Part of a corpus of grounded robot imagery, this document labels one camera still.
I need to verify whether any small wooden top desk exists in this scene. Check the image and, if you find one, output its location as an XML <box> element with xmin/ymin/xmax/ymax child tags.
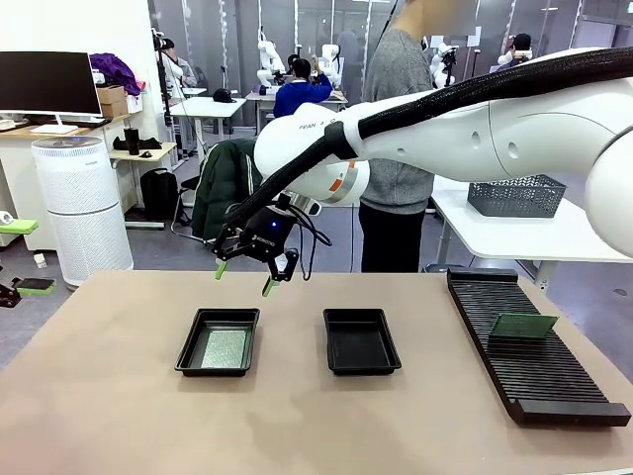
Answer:
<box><xmin>108</xmin><ymin>142</ymin><xmax>178</xmax><ymax>230</ymax></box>

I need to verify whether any black plastic ESD tray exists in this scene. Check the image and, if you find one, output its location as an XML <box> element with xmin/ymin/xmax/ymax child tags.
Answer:
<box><xmin>173</xmin><ymin>307</ymin><xmax>262</xmax><ymax>378</ymax></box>
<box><xmin>321</xmin><ymin>307</ymin><xmax>403</xmax><ymax>377</ymax></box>

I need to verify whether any black backpack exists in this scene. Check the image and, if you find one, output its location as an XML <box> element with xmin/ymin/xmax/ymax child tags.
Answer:
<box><xmin>139</xmin><ymin>167</ymin><xmax>180</xmax><ymax>222</ymax></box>

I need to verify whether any purple jacket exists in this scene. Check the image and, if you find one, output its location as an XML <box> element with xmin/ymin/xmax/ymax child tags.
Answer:
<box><xmin>89</xmin><ymin>52</ymin><xmax>143</xmax><ymax>97</ymax></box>

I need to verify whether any seated person in grey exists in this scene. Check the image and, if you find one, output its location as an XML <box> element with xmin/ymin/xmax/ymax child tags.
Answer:
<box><xmin>160</xmin><ymin>38</ymin><xmax>200</xmax><ymax>90</ymax></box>

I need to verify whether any person in dark jacket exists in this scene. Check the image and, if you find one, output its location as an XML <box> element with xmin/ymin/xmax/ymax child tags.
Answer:
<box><xmin>503</xmin><ymin>33</ymin><xmax>534</xmax><ymax>63</ymax></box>

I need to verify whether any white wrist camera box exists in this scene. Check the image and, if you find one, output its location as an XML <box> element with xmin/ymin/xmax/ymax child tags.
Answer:
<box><xmin>284</xmin><ymin>192</ymin><xmax>322</xmax><ymax>218</ymax></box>

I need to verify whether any large white work table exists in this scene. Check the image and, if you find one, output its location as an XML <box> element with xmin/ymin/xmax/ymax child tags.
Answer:
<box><xmin>428</xmin><ymin>175</ymin><xmax>633</xmax><ymax>294</ymax></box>

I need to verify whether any black cloth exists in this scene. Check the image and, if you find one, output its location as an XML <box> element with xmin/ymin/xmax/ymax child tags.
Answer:
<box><xmin>112</xmin><ymin>137</ymin><xmax>163</xmax><ymax>151</ymax></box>

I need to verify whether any white workbench table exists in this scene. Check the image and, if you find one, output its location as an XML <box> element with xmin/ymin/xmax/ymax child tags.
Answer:
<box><xmin>245</xmin><ymin>91</ymin><xmax>349</xmax><ymax>138</ymax></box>

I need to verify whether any seated person in blue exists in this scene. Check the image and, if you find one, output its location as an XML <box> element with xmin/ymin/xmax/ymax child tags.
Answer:
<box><xmin>272</xmin><ymin>56</ymin><xmax>333</xmax><ymax>120</ymax></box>

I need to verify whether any white cylindrical air purifier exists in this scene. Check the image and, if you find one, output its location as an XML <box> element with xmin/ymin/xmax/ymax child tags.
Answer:
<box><xmin>31</xmin><ymin>137</ymin><xmax>135</xmax><ymax>289</ymax></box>

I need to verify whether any black computer monitor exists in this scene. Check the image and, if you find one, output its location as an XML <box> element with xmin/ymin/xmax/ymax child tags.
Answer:
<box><xmin>0</xmin><ymin>50</ymin><xmax>104</xmax><ymax>136</ymax></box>

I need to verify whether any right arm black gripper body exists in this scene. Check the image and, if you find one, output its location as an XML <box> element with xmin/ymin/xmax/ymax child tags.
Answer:
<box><xmin>236</xmin><ymin>205</ymin><xmax>298</xmax><ymax>261</ymax></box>

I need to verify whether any white rectangular table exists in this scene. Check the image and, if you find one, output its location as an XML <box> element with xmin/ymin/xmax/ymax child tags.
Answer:
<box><xmin>169</xmin><ymin>96</ymin><xmax>247</xmax><ymax>164</ymax></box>

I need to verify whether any person in grey sweater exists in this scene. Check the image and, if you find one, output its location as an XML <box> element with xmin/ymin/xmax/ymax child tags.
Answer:
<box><xmin>358</xmin><ymin>0</ymin><xmax>437</xmax><ymax>274</ymax></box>

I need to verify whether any dark green padded jacket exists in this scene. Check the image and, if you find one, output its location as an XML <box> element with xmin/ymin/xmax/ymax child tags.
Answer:
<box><xmin>191</xmin><ymin>138</ymin><xmax>264</xmax><ymax>244</ymax></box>

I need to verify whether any green perforated circuit board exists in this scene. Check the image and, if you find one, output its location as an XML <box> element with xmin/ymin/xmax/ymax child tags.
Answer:
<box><xmin>488</xmin><ymin>312</ymin><xmax>561</xmax><ymax>340</ymax></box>
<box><xmin>199</xmin><ymin>329</ymin><xmax>249</xmax><ymax>371</ymax></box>

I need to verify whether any black braided cable sleeve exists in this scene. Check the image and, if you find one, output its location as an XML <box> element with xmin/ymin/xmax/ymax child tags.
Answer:
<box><xmin>225</xmin><ymin>47</ymin><xmax>633</xmax><ymax>230</ymax></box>

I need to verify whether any grey perforated plastic basket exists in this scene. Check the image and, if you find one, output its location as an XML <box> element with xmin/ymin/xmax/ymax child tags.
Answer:
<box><xmin>467</xmin><ymin>173</ymin><xmax>568</xmax><ymax>220</ymax></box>

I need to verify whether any thin black camera cable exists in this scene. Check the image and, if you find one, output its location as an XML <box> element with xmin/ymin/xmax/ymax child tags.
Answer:
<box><xmin>289</xmin><ymin>205</ymin><xmax>333</xmax><ymax>282</ymax></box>

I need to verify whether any black slotted board rack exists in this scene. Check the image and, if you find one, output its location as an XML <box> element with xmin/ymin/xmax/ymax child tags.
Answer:
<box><xmin>446</xmin><ymin>268</ymin><xmax>633</xmax><ymax>428</ymax></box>

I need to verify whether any black metal chair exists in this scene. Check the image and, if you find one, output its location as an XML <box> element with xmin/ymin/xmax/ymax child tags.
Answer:
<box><xmin>170</xmin><ymin>175</ymin><xmax>209</xmax><ymax>243</ymax></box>

